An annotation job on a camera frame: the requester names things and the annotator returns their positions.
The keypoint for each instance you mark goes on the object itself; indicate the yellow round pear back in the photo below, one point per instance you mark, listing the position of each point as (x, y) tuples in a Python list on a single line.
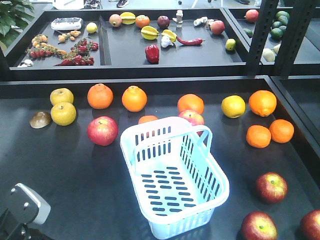
[(61, 95)]

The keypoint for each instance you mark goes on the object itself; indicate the yellow round pear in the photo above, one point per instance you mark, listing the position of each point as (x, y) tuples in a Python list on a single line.
[(63, 113), (61, 95), (233, 106)]

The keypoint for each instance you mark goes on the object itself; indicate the white electronic scale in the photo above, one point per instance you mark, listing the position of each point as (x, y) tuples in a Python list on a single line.
[(67, 24)]

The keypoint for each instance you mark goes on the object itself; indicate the small orange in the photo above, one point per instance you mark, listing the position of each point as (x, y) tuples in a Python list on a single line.
[(281, 131), (258, 136), (147, 118)]

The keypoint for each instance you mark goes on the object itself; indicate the orange with nub middle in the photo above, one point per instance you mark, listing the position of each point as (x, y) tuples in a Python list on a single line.
[(134, 99)]

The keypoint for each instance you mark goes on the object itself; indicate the white garlic bulb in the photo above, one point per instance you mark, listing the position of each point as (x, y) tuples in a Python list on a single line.
[(166, 42)]

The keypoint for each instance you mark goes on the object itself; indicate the small orange front right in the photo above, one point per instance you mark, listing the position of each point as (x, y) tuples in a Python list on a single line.
[(281, 131)]

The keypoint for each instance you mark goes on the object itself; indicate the small yellow lemon back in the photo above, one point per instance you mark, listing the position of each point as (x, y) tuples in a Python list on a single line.
[(91, 27)]

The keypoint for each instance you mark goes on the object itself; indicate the red apple left tray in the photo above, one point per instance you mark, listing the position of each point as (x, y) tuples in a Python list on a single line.
[(103, 130)]

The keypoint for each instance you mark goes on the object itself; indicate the yellow round pear right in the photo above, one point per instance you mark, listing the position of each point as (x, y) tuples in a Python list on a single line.
[(233, 106)]

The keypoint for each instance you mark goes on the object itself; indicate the black wooden produce stand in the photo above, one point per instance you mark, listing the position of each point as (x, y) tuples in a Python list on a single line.
[(89, 187)]

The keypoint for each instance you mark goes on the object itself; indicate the yellow round pear front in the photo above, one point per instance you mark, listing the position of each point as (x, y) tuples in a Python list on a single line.
[(63, 113)]

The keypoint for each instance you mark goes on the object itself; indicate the red bell pepper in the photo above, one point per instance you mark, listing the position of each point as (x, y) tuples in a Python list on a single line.
[(152, 53)]

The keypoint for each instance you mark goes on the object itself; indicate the red apple tray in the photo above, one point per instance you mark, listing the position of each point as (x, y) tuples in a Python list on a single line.
[(103, 130), (192, 116)]

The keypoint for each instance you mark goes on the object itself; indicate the red apple front corner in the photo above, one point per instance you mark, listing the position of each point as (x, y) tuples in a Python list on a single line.
[(310, 225)]

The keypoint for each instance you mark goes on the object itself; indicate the brown mushroom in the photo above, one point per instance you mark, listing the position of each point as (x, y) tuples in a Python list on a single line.
[(40, 119)]

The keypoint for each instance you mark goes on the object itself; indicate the red chili pepper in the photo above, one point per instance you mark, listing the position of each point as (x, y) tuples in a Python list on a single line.
[(192, 42)]

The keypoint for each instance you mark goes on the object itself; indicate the red apple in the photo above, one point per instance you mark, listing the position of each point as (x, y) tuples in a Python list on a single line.
[(271, 187), (258, 225)]

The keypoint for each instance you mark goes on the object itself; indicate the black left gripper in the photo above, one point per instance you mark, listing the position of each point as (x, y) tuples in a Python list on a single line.
[(12, 229)]

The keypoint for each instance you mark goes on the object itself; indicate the green potted plant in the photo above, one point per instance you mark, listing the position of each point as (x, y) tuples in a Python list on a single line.
[(14, 13)]

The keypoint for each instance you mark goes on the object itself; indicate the large orange with nub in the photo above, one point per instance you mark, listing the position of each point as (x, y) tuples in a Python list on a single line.
[(262, 103)]

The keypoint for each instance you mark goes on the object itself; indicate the orange near yellow pears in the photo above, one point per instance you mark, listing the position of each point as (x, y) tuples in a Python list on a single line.
[(100, 96)]

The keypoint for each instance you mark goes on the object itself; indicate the small orange front left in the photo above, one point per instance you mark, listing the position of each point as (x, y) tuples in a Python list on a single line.
[(258, 136)]

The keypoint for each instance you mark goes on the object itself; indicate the light blue plastic basket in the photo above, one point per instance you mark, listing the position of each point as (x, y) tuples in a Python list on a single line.
[(176, 180)]

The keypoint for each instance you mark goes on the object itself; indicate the red apple middle tray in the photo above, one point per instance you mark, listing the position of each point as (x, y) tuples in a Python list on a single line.
[(192, 116)]

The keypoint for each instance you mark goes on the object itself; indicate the yellow starfruit large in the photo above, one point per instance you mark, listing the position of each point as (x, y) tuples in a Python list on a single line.
[(149, 33)]

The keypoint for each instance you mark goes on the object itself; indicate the orange behind red apple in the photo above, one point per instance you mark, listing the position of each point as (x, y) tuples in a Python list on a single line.
[(191, 102)]

